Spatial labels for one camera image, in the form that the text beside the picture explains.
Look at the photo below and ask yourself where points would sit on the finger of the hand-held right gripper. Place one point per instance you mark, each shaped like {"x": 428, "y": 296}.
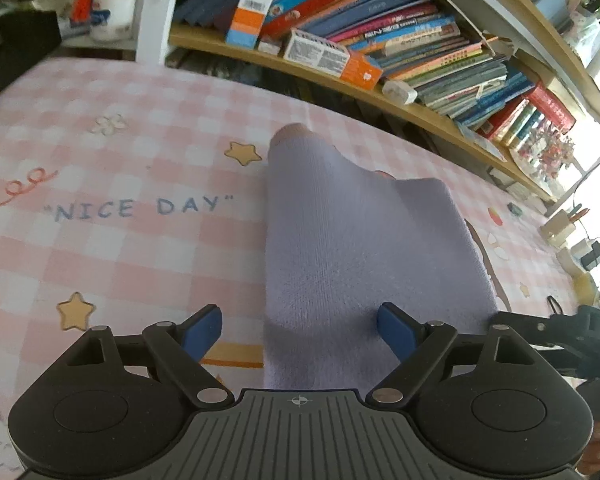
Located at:
{"x": 545, "y": 325}
{"x": 570, "y": 362}

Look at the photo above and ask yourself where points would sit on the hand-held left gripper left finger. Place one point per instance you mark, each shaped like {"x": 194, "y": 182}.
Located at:
{"x": 204, "y": 330}

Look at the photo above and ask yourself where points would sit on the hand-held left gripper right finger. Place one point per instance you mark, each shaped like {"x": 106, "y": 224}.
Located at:
{"x": 397, "y": 327}

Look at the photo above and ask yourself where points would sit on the purple and pink sweater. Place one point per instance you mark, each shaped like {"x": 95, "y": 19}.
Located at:
{"x": 360, "y": 250}

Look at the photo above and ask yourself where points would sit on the person's right hand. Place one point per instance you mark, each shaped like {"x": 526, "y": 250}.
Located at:
{"x": 599, "y": 447}

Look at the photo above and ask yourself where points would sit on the black power adapter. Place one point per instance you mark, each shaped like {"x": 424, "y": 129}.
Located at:
{"x": 596, "y": 255}

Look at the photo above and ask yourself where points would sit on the beige pencil holder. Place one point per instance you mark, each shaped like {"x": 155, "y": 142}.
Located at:
{"x": 560, "y": 227}

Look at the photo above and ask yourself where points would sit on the small green eraser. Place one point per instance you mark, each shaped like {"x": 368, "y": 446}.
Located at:
{"x": 515, "y": 208}

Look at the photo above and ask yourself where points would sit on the colourful flower decoration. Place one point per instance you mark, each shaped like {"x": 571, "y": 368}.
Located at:
{"x": 545, "y": 147}

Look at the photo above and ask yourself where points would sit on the pink checked printed table mat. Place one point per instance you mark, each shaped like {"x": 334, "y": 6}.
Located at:
{"x": 130, "y": 135}

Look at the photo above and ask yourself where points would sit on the red upright book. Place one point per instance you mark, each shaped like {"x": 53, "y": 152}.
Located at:
{"x": 502, "y": 120}

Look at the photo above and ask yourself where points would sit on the thick red dictionary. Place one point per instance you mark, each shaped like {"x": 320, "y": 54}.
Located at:
{"x": 552, "y": 106}

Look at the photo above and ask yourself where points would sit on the orange and white toothpaste box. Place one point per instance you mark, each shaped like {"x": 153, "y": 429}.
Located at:
{"x": 325, "y": 55}

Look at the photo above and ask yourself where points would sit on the white and wooden bookshelf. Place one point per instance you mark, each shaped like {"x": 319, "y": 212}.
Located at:
{"x": 220, "y": 46}

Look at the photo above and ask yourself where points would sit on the row of colourful books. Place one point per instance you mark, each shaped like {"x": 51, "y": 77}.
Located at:
{"x": 405, "y": 25}

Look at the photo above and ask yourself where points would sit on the white blue orange upright box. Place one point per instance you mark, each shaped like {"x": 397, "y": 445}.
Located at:
{"x": 252, "y": 10}

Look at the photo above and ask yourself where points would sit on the white jar green lid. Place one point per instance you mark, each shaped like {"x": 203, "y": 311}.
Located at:
{"x": 114, "y": 12}

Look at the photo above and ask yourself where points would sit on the black bag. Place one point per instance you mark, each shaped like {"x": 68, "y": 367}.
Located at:
{"x": 20, "y": 45}

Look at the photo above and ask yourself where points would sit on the white wall charger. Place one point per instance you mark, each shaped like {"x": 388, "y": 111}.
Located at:
{"x": 570, "y": 257}

